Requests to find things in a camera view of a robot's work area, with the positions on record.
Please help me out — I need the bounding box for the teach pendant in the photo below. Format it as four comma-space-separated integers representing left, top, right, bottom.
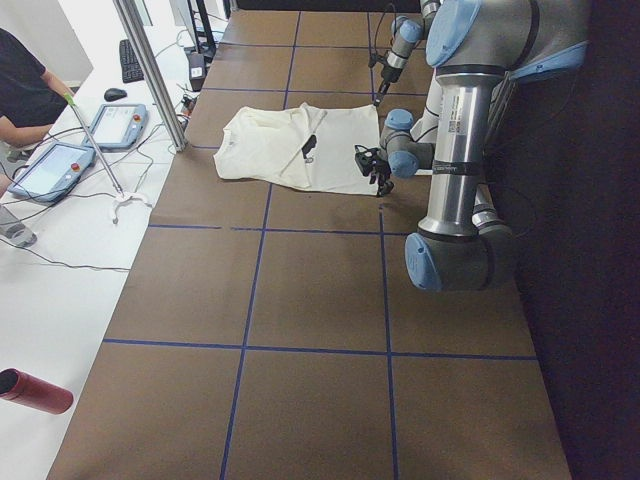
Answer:
89, 103, 148, 152
8, 142, 95, 203

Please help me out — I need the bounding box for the cream long-sleeve cat shirt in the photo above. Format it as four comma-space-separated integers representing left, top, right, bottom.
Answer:
214, 103, 379, 196

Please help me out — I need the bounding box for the lower teach pendant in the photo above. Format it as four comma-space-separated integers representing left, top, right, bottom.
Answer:
8, 142, 95, 203

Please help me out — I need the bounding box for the upper teach pendant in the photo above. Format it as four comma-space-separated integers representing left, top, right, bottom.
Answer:
89, 103, 148, 152

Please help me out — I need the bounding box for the silver-grey robot arm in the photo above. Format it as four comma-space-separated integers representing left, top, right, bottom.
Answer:
355, 1, 591, 292
368, 1, 442, 107

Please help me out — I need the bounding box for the seated person in black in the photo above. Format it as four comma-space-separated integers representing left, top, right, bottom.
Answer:
0, 27, 76, 246

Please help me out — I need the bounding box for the black keyboard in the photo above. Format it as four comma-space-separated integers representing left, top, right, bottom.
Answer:
119, 39, 144, 84

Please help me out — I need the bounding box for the aluminium frame post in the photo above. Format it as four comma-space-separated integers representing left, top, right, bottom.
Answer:
113, 0, 187, 152

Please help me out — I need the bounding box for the red cylindrical bottle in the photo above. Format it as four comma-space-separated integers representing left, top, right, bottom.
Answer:
1, 368, 74, 414

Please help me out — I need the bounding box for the black computer mouse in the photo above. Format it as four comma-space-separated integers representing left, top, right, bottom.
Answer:
103, 88, 127, 102

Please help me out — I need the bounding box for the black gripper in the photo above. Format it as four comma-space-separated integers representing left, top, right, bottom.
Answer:
368, 50, 406, 106
354, 145, 394, 197

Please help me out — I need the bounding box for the black box with label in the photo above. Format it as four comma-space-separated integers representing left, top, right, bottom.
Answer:
187, 52, 207, 92

